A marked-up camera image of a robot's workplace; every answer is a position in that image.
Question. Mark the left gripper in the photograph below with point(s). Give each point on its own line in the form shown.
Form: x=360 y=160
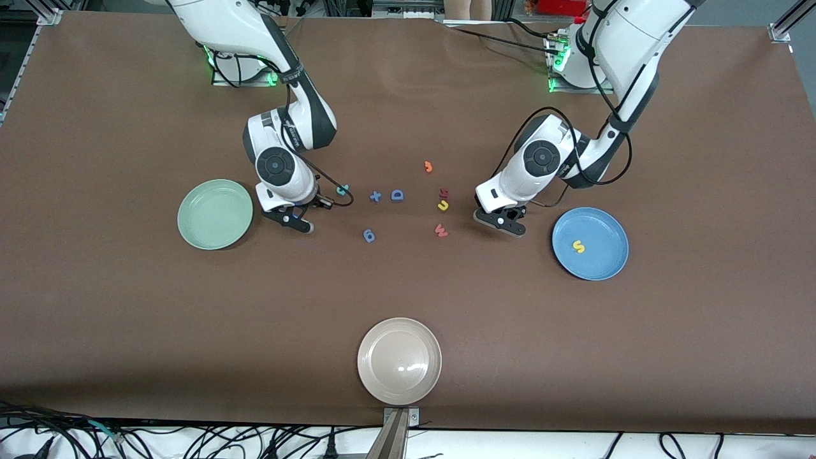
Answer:
x=512 y=214

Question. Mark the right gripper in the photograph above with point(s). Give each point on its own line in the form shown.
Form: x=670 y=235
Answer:
x=315 y=201

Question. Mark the yellow foam letter s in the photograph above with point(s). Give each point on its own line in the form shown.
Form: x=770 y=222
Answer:
x=578 y=246

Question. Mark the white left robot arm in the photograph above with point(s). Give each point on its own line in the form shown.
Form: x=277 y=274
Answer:
x=637 y=38

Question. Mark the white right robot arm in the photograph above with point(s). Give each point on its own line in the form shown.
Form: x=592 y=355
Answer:
x=223 y=25

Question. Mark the blue foam letter g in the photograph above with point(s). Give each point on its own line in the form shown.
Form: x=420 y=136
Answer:
x=369 y=236

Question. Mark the red foam letter w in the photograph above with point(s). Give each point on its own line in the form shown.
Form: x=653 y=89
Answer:
x=440 y=230

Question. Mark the blue foam letter D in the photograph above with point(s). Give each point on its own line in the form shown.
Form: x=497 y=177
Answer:
x=397 y=195

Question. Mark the light green plate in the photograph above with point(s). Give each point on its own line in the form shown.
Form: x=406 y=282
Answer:
x=213 y=217

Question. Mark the blue plate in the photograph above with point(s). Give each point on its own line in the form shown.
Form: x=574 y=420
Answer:
x=593 y=264

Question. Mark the beige plate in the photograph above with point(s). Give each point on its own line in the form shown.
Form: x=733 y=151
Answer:
x=398 y=360

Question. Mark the person bare leg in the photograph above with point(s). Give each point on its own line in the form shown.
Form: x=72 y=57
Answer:
x=481 y=7
x=458 y=7

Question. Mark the red box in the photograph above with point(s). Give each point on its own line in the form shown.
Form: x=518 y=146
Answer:
x=561 y=6

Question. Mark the black power plug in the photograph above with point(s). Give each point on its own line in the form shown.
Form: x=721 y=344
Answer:
x=331 y=449

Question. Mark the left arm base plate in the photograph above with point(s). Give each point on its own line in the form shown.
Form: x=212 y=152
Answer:
x=561 y=89

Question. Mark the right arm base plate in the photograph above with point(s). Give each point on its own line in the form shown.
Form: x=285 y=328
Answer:
x=220 y=81

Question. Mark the aluminium camera post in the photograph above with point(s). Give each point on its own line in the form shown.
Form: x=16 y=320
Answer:
x=394 y=440

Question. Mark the aluminium frame corner bracket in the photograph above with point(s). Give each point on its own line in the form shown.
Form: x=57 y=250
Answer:
x=50 y=17

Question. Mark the aluminium frame profile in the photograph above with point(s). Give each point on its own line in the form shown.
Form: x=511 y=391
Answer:
x=790 y=22

